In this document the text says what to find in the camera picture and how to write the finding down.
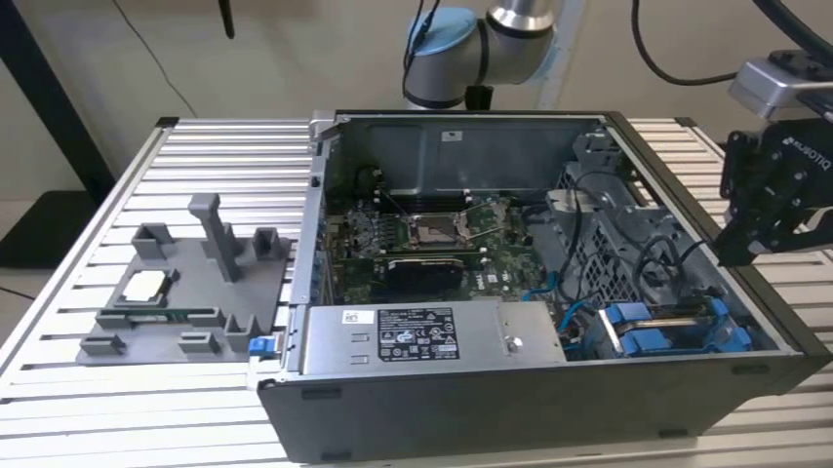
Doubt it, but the disk bay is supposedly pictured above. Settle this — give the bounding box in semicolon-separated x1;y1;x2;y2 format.
596;287;782;360

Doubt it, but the CPU socket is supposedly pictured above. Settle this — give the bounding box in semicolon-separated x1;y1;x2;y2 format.
403;213;458;246

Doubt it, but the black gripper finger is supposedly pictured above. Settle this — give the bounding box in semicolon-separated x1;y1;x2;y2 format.
731;143;811;268
711;128;769;267

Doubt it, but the black graphics card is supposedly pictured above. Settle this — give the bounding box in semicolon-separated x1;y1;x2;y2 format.
382;255;468;299

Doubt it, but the black hanging antenna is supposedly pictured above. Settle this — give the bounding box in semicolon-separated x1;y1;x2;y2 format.
216;0;236;40

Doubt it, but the green motherboard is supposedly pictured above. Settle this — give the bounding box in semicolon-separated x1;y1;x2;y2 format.
323;192;554;303

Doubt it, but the blue case latch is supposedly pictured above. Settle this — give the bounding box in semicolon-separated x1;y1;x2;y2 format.
247;335;280;360

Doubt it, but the silver power supply unit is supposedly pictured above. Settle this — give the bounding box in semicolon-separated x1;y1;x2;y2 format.
299;299;566;376

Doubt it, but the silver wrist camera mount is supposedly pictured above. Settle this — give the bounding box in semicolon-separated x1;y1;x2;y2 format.
726;49;833;120

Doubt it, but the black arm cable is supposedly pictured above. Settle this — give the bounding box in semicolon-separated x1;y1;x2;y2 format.
403;0;443;62

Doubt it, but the grey parts rack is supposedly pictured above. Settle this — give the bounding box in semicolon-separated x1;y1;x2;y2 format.
76;193;292;365

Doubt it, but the grey metal drive cage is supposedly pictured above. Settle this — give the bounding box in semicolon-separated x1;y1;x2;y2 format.
544;131;691;306

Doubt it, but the silver CPU chip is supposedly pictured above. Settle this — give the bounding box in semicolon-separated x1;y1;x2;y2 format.
121;271;176;302

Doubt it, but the thin black wall cable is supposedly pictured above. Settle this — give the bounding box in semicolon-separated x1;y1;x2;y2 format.
108;0;200;121

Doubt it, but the thick black gripper cable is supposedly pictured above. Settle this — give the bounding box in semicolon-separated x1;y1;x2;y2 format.
631;0;742;85

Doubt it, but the open black PC case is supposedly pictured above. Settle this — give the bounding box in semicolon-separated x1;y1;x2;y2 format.
255;108;833;464

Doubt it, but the thin wire locking lever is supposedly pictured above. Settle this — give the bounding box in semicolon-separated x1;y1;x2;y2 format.
382;188;418;216

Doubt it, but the metal socket cover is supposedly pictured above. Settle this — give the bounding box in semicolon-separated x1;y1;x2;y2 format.
456;203;510;241

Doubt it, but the black monitor stand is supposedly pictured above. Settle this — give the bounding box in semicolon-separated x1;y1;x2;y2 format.
0;0;120;270

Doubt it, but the long black wire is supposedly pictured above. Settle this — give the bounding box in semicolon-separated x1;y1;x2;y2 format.
556;170;617;296

